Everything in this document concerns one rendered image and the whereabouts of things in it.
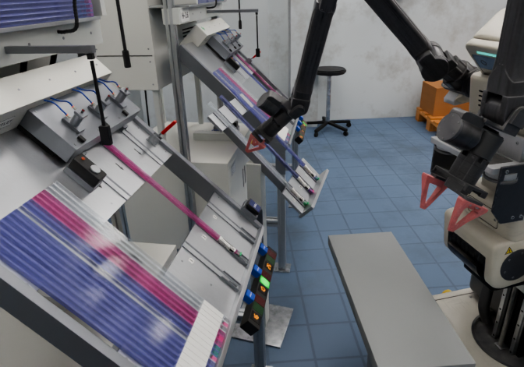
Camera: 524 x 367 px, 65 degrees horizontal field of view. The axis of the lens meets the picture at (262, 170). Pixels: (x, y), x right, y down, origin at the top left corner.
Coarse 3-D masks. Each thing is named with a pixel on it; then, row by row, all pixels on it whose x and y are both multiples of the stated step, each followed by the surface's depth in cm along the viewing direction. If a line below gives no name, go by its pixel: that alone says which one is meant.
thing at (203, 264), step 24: (216, 216) 125; (240, 216) 135; (192, 240) 110; (216, 240) 117; (240, 240) 125; (192, 264) 104; (216, 264) 110; (240, 264) 118; (192, 288) 98; (216, 288) 104
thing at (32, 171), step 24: (0, 144) 88; (24, 144) 92; (96, 144) 109; (120, 144) 116; (144, 144) 124; (0, 168) 84; (24, 168) 88; (48, 168) 93; (120, 168) 109; (144, 168) 116; (0, 192) 80; (24, 192) 84; (72, 192) 93; (96, 192) 98; (120, 192) 103; (0, 216) 77
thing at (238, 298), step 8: (256, 240) 129; (256, 248) 124; (248, 264) 118; (248, 272) 114; (248, 280) 112; (240, 288) 108; (240, 296) 105; (240, 304) 103; (232, 312) 100; (232, 320) 97; (232, 328) 96; (224, 344) 91; (224, 352) 89; (224, 360) 88
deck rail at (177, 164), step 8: (136, 120) 128; (144, 128) 129; (168, 144) 131; (176, 152) 131; (168, 160) 132; (176, 160) 132; (184, 160) 132; (168, 168) 133; (176, 168) 133; (184, 168) 132; (192, 168) 132; (184, 176) 133; (192, 176) 133; (200, 176) 132; (192, 184) 134; (200, 184) 134; (208, 184) 133; (200, 192) 135; (208, 192) 134; (216, 192) 134; (224, 192) 135; (208, 200) 136; (232, 200) 135; (240, 208) 135; (248, 216) 136; (256, 224) 136
